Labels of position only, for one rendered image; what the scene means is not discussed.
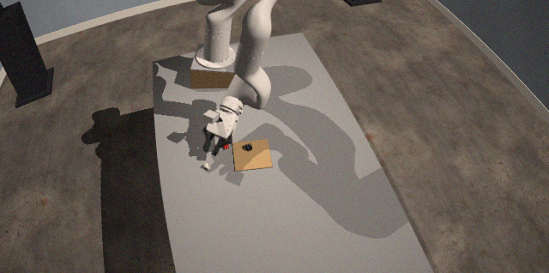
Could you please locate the tan mat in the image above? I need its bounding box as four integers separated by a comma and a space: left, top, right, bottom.
232, 139, 273, 171

